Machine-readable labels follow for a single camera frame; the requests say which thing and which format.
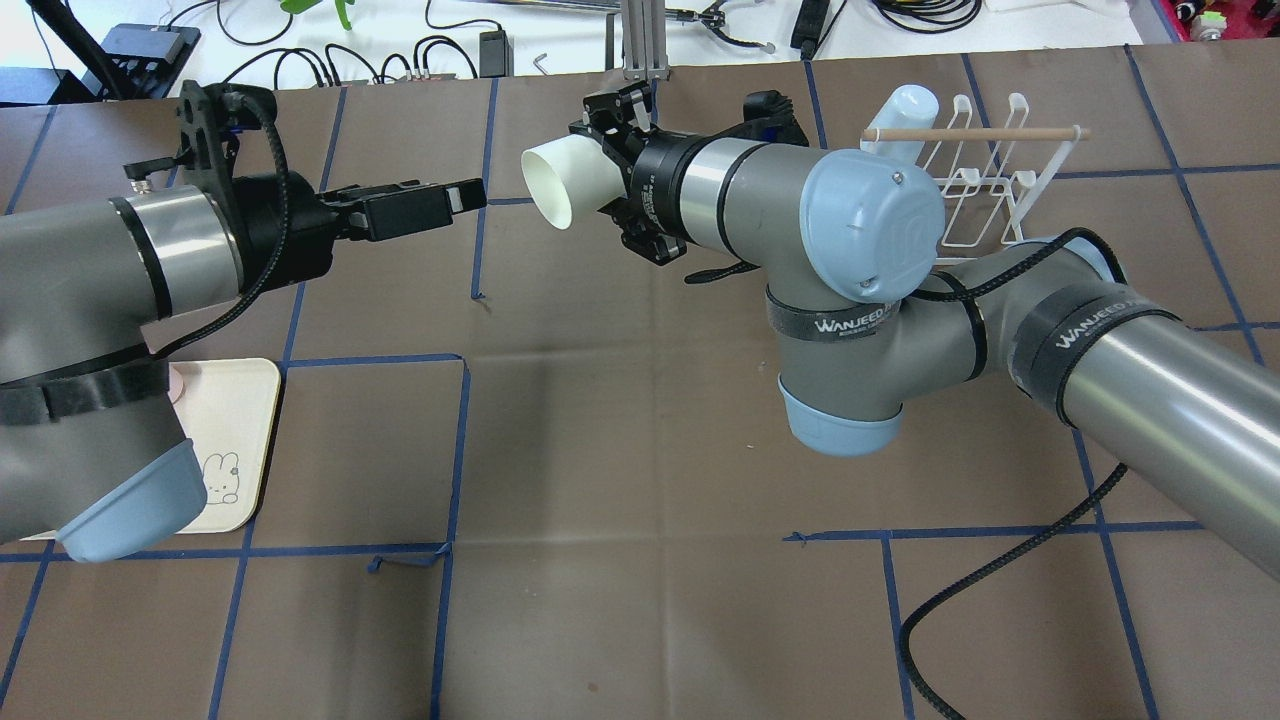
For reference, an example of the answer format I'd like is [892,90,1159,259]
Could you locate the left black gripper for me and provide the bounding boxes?
[236,172,486,286]

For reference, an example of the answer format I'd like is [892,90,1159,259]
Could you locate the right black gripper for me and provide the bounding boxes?
[568,82,721,266]

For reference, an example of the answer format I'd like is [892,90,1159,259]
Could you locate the pale green plastic cup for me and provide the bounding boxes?
[520,135,625,231]

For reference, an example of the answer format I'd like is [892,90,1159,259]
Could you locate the blue plastic cup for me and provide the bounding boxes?
[859,85,940,165]

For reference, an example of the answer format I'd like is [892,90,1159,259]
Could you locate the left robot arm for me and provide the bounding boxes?
[1,172,486,562]

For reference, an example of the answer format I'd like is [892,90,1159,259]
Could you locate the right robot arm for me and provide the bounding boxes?
[570,83,1279,575]

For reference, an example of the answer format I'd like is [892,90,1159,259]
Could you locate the pink plastic cup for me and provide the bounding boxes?
[168,364,187,405]

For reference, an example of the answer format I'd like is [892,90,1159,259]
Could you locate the black power adapter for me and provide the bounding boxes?
[477,29,515,78]

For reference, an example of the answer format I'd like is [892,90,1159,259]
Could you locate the grey claw tool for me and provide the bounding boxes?
[668,0,777,56]

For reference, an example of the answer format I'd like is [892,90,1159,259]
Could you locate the cream plastic tray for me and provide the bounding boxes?
[3,357,282,562]

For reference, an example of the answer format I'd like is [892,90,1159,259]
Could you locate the aluminium frame post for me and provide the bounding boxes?
[620,0,669,81]

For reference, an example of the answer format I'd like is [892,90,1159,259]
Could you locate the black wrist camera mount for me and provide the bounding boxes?
[123,79,288,206]

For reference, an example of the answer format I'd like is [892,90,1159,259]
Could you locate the black braided cable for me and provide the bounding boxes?
[899,228,1132,720]

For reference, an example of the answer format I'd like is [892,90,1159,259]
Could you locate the white wire cup rack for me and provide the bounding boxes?
[859,92,1092,265]

